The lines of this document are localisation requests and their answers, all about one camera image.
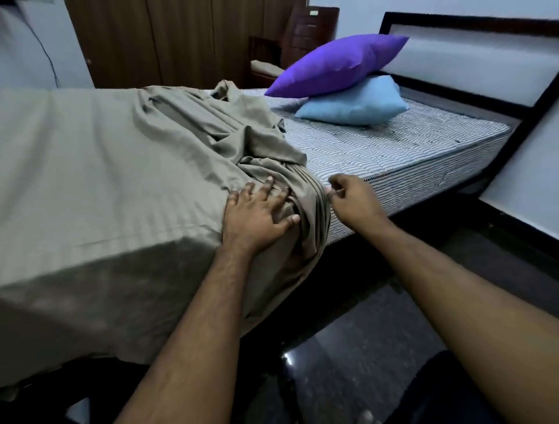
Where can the person's right hand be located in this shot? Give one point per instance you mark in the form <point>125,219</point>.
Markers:
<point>358,205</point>

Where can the person's left hand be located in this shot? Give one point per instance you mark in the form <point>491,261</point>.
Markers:
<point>253,223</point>

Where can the light blue pillow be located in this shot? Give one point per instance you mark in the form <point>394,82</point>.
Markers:
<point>358,105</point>

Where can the purple dotted pillow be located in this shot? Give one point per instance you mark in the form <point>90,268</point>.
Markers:
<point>336,65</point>

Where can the plain taupe bed sheet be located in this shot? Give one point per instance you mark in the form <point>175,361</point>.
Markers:
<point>109,174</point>

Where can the beige striped bed sheet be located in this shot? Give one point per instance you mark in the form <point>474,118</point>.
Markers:
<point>266,67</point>

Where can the brown wooden wardrobe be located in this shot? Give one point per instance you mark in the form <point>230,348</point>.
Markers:
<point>174,43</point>

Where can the person's left forearm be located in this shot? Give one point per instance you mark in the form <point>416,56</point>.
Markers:
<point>192,349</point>

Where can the person's right forearm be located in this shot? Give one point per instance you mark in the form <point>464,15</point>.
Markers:
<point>471,314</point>

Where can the person's dark trousers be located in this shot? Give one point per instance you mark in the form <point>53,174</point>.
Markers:
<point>441,393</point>

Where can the person's right foot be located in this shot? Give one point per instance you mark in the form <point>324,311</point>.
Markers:
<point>366,417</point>

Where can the white striped mattress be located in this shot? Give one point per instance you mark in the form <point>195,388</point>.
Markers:
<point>393,144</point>

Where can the maroon plastic chair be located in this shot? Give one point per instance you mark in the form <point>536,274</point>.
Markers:
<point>310,30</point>

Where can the dark wooden bed frame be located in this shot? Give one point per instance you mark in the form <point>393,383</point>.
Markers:
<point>471,19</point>

